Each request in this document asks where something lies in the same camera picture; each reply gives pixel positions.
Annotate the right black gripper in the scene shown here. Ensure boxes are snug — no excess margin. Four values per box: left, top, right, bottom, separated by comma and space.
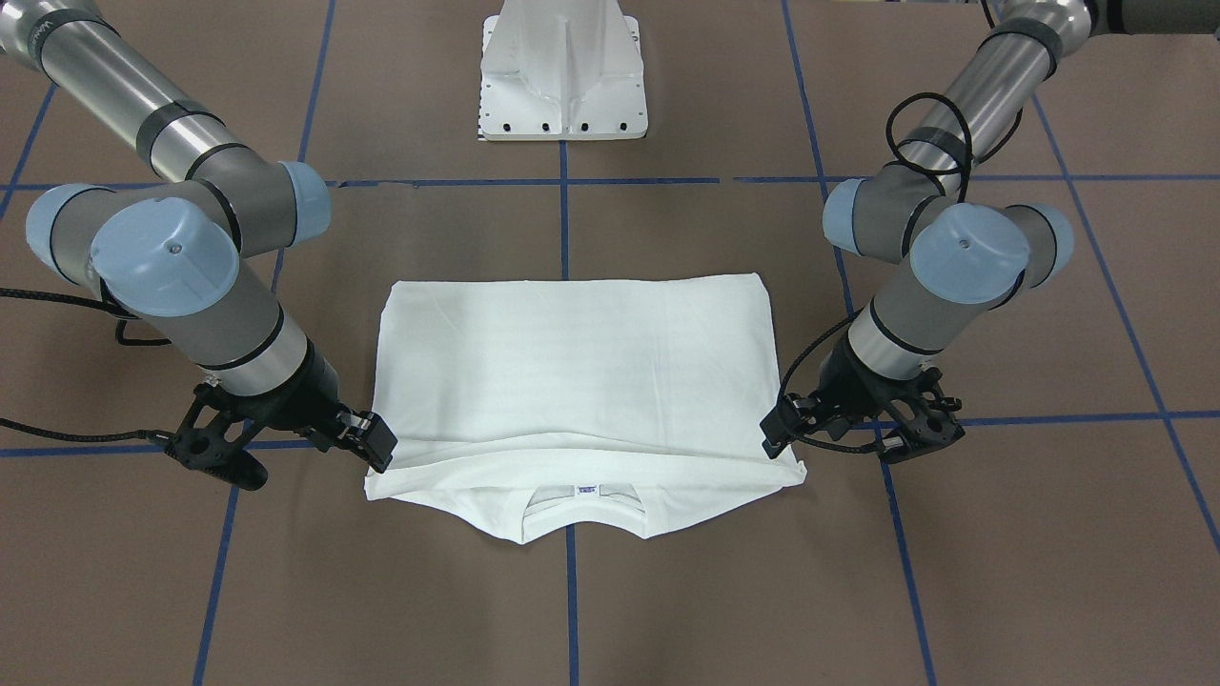
195, 343, 397, 474

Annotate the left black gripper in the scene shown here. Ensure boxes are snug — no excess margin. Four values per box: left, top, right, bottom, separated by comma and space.
760, 334, 928, 459

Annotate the white long-sleeve printed shirt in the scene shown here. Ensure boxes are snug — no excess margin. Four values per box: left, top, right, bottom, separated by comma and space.
364, 273, 806, 544

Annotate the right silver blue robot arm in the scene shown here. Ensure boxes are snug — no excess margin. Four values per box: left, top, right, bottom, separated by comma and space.
2, 1, 397, 491

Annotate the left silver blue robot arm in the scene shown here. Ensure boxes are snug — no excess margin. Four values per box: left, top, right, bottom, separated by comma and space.
760, 1, 1218, 464

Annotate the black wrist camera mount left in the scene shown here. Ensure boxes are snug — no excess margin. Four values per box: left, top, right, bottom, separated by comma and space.
878, 366, 965, 465

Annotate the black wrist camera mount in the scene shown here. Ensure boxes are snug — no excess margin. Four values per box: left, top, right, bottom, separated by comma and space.
163, 383, 268, 492
878, 366, 965, 465

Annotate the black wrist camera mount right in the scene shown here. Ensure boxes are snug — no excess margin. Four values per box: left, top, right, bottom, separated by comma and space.
163, 383, 268, 492

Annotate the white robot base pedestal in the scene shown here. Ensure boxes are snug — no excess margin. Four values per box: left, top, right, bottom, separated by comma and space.
477, 1, 649, 142

